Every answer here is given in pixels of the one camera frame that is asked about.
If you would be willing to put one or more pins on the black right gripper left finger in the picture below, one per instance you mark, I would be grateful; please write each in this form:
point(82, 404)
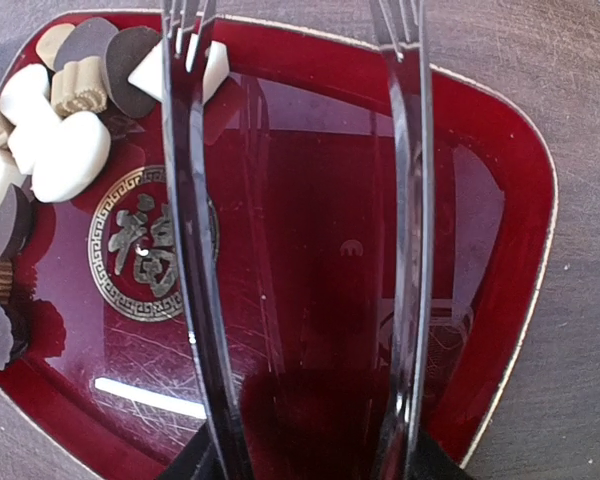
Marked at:
point(197, 461)

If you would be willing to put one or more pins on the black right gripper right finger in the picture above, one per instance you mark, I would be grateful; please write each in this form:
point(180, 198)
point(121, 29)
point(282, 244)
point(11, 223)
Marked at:
point(430, 462)

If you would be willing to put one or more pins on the red chocolate tray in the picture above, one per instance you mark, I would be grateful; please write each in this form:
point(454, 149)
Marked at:
point(94, 345)

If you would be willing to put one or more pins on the metal serving tongs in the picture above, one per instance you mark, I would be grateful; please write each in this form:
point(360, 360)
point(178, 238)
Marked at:
point(304, 243)

